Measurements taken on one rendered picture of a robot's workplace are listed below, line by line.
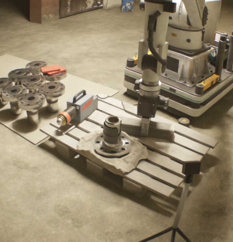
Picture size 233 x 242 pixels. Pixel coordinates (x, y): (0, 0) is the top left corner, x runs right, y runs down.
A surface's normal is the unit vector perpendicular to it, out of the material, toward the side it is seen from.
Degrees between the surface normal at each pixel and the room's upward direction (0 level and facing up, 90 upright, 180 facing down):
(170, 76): 0
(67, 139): 0
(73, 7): 90
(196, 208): 0
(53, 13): 90
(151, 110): 90
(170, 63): 90
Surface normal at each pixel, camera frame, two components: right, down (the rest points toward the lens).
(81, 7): 0.81, 0.35
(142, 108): -0.20, 0.51
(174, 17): -0.46, 0.67
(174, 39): -0.59, 0.40
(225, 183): 0.05, -0.85
